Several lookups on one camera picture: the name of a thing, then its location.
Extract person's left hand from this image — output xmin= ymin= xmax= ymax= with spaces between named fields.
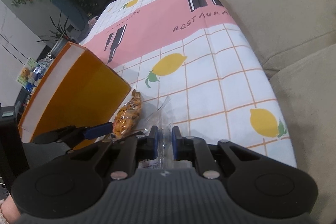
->
xmin=0 ymin=194 xmax=21 ymax=224

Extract lemon pattern tablecloth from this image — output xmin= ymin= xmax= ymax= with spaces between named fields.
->
xmin=81 ymin=0 xmax=296 ymax=166

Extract orange fried snack bag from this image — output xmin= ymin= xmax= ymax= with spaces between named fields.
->
xmin=113 ymin=90 xmax=142 ymax=139

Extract pink small heater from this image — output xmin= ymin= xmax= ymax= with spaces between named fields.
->
xmin=88 ymin=16 xmax=99 ymax=29

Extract teddy bear picture card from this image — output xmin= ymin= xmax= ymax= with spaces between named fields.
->
xmin=17 ymin=58 xmax=38 ymax=87

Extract beige sofa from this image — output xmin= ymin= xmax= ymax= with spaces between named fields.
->
xmin=221 ymin=0 xmax=335 ymax=223

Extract orange cardboard box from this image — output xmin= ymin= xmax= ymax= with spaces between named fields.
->
xmin=18 ymin=43 xmax=131 ymax=143

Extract clear pack white candies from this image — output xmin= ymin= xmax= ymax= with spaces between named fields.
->
xmin=139 ymin=96 xmax=174 ymax=169

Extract grey planter with plant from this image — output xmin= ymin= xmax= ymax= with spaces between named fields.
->
xmin=37 ymin=11 xmax=77 ymax=59

